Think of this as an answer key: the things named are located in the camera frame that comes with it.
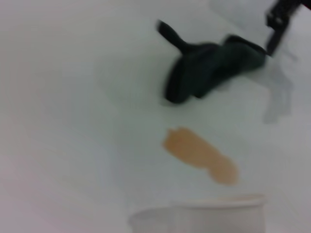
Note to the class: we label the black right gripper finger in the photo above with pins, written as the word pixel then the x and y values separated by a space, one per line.
pixel 275 36

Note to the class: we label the brown water stain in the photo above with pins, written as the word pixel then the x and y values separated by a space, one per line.
pixel 199 155

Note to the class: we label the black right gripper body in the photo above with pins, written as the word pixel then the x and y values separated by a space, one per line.
pixel 291 3

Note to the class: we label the white cup with brown liquid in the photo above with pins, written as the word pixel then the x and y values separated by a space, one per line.
pixel 199 216

